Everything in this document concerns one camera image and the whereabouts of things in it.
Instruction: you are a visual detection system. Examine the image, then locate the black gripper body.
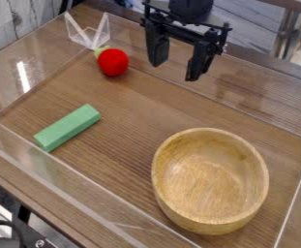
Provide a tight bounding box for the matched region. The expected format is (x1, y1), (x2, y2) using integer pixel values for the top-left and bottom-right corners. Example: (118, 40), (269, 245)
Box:
(143, 1), (233, 54)

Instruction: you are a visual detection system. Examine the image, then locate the black table leg bracket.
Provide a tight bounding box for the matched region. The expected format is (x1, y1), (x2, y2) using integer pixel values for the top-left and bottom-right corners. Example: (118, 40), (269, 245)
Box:
(12, 205), (58, 248)

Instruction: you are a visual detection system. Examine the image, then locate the black cable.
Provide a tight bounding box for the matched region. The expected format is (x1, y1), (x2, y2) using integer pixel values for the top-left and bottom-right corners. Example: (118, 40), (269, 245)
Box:
(0, 219), (24, 248)

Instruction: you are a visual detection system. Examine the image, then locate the green rectangular block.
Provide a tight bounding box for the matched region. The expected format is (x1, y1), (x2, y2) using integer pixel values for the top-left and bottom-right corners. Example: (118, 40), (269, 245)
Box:
(34, 104), (102, 152)

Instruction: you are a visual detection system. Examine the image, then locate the clear acrylic tray wall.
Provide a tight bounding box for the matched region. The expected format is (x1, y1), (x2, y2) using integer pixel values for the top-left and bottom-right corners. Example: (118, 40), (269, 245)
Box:
(0, 123), (200, 248)

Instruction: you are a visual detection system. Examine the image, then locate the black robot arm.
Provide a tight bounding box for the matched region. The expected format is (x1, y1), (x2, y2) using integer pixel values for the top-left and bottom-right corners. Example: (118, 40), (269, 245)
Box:
(142, 0), (233, 81)

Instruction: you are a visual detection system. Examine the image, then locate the red plush strawberry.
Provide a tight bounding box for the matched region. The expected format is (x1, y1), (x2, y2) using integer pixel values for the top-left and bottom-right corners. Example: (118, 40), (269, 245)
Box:
(95, 46), (130, 77)

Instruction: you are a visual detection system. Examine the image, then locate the wooden bowl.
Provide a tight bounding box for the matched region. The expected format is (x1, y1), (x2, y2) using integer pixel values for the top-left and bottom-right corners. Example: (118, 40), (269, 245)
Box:
(151, 128), (271, 235)

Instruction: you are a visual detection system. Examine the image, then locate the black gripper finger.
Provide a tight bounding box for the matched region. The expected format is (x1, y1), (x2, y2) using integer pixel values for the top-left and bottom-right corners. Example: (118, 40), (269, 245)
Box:
(147, 27), (170, 67)
(186, 41), (215, 81)

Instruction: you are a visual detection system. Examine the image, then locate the wooden table in background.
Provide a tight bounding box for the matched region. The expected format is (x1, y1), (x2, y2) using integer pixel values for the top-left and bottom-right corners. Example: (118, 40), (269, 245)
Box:
(260, 0), (301, 61)

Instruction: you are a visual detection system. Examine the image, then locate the clear acrylic corner bracket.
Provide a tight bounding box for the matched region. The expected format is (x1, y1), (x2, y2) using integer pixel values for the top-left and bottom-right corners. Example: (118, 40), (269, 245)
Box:
(64, 13), (110, 50)

